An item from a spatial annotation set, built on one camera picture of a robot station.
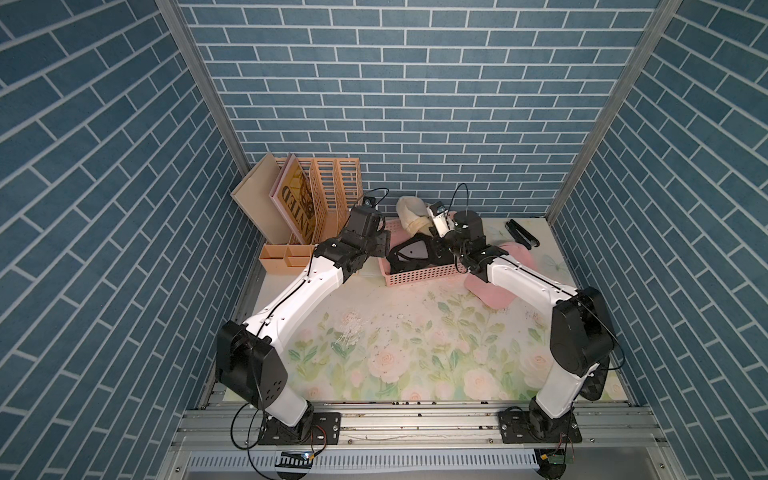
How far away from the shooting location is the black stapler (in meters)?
1.14

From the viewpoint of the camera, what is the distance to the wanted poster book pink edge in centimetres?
91

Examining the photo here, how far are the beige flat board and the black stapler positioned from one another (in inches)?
34.0

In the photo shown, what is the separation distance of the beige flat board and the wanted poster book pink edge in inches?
0.8

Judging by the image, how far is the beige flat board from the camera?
906 millimetres

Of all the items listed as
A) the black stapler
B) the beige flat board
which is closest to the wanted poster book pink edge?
the beige flat board

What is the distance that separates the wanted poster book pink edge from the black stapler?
78 centimetres

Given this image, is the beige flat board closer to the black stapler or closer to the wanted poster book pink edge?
the wanted poster book pink edge
